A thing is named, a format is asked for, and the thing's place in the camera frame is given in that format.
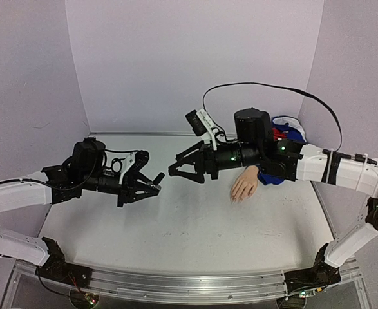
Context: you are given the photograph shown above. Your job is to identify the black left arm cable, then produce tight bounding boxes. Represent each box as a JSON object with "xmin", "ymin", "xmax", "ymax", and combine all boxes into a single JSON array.
[{"xmin": 0, "ymin": 147, "xmax": 138, "ymax": 194}]

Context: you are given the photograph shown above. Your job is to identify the aluminium front rail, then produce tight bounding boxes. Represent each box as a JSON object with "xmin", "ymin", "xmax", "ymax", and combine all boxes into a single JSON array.
[{"xmin": 8, "ymin": 257, "xmax": 362, "ymax": 305}]

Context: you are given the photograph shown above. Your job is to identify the blue white red jacket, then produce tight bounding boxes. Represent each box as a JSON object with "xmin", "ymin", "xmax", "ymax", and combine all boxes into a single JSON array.
[{"xmin": 258, "ymin": 116, "xmax": 307, "ymax": 185}]

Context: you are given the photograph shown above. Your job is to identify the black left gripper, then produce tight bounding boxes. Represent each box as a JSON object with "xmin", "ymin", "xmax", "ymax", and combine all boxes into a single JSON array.
[{"xmin": 82, "ymin": 169, "xmax": 160, "ymax": 209}]

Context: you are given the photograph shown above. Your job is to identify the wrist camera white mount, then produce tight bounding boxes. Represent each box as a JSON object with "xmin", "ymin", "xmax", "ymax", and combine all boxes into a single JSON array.
[
  {"xmin": 185, "ymin": 109, "xmax": 223, "ymax": 153},
  {"xmin": 114, "ymin": 150, "xmax": 149, "ymax": 185}
]

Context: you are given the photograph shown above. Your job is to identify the clear nail polish bottle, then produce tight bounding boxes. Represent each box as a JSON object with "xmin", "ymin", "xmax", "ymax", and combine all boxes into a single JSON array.
[{"xmin": 147, "ymin": 183, "xmax": 161, "ymax": 191}]

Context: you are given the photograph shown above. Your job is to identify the mannequin hand with long nails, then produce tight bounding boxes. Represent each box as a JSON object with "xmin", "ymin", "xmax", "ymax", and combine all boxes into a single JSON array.
[{"xmin": 230, "ymin": 165, "xmax": 260, "ymax": 203}]

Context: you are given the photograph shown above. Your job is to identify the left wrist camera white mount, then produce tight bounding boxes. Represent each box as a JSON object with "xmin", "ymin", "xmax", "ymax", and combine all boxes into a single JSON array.
[{"xmin": 114, "ymin": 150, "xmax": 149, "ymax": 185}]

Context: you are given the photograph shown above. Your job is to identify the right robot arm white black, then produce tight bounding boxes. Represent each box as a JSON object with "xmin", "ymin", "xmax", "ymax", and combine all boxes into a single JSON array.
[{"xmin": 168, "ymin": 108, "xmax": 378, "ymax": 286}]

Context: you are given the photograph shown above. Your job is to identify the black nail polish brush cap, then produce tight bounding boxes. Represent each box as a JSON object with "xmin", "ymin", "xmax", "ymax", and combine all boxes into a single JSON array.
[{"xmin": 153, "ymin": 172, "xmax": 165, "ymax": 185}]

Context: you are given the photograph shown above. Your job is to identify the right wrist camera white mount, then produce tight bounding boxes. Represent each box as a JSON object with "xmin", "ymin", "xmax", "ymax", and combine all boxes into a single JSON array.
[{"xmin": 185, "ymin": 109, "xmax": 223, "ymax": 153}]

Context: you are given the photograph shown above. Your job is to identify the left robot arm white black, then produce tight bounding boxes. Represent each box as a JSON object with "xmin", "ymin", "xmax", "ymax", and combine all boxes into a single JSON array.
[{"xmin": 0, "ymin": 137, "xmax": 165, "ymax": 281}]

